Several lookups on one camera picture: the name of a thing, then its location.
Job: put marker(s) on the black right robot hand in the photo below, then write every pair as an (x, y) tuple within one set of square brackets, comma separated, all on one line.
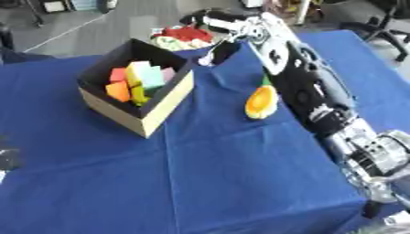
[(223, 52)]

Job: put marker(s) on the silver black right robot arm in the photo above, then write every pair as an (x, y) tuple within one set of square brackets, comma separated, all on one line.
[(312, 88)]

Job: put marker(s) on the tan cardboard box black inside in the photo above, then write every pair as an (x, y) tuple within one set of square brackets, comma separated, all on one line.
[(136, 117)]

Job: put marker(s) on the white framed box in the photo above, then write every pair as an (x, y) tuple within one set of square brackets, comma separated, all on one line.
[(54, 6)]

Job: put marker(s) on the red soft toy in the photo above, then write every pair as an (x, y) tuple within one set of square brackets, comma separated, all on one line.
[(186, 33)]

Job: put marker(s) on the pink block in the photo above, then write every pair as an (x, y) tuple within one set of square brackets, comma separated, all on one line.
[(168, 73)]

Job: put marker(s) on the orange yellow toy fruit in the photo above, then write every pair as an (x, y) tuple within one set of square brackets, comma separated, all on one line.
[(261, 102)]

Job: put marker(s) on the teal block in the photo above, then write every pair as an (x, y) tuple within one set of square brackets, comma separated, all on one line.
[(153, 77)]

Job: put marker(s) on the yellow-green block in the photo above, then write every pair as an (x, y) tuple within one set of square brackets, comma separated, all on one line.
[(139, 95)]

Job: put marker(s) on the red block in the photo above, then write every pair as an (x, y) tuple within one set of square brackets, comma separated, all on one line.
[(117, 75)]

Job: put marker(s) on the orange block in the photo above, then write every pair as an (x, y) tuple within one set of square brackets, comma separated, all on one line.
[(118, 90)]

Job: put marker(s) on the black office chair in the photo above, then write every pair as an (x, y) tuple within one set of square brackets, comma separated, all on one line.
[(381, 29)]

